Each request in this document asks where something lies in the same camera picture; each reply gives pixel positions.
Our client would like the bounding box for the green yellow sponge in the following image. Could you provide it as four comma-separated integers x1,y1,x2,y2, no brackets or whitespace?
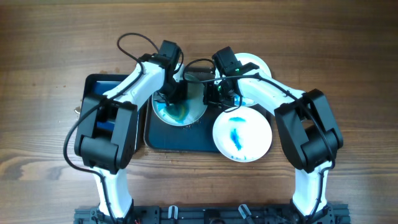
165,105,187,121

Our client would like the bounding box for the white plate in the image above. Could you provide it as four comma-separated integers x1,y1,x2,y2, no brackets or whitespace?
216,53,275,111
212,106,272,162
152,83,207,126

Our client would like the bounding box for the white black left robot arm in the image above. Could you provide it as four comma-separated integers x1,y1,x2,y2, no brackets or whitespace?
70,49,183,223

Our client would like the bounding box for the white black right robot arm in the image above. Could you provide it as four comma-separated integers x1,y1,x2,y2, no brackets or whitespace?
203,62,343,223

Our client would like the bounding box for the large dark metal tray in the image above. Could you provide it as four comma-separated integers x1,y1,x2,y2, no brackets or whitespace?
143,65,274,154

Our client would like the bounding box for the small black water tray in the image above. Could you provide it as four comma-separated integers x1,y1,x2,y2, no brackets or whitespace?
83,73,147,155

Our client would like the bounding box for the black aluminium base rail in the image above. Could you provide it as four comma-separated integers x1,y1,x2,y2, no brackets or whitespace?
73,203,351,224

